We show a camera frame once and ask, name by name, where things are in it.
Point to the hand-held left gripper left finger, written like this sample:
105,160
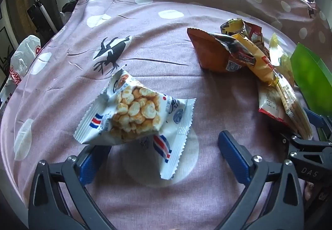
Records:
89,167

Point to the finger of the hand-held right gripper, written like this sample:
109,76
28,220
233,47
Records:
315,118
300,144

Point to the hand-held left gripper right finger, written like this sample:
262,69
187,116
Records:
233,152

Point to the clear cracker packet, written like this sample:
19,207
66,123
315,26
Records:
293,108

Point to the green cardboard box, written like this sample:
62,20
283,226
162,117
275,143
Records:
311,76

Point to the red white snack packet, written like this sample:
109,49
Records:
271,105

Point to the white puffed snack packet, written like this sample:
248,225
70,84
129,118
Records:
134,113

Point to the pale yellow-green snack packet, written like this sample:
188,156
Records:
276,49

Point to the long yellow snack packet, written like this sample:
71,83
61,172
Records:
256,58

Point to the orange snack bag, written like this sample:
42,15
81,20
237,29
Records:
210,50

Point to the crumpled yellow black packet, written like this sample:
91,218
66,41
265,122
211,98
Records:
232,27

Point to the white red plastic bag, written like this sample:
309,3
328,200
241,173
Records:
23,56

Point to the pink dotted bedsheet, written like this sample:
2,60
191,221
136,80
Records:
155,37

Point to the white stick vacuum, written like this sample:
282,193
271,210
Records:
42,10

